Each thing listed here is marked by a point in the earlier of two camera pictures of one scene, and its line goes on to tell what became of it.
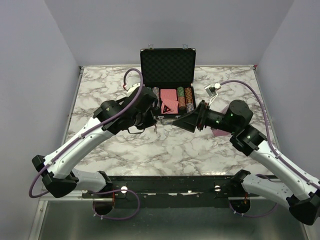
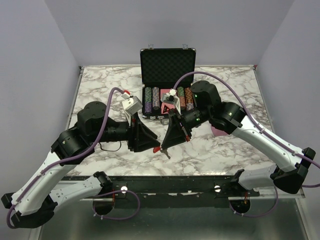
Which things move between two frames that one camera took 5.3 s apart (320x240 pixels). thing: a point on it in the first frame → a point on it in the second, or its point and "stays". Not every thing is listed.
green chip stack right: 181,98 stays
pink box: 217,132 stays
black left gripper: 151,121 → 139,138
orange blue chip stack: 156,91 stays
